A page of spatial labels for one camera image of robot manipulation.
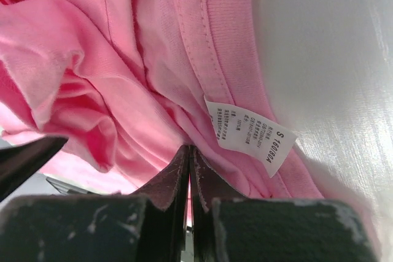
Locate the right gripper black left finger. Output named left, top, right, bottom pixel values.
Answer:
left=1, top=145, right=190, bottom=261

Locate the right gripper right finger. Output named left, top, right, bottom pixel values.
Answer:
left=189, top=147, right=377, bottom=261

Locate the pink t shirt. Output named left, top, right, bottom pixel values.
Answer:
left=1, top=0, right=321, bottom=198

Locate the white garment size label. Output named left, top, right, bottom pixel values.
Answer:
left=203, top=96, right=297, bottom=178

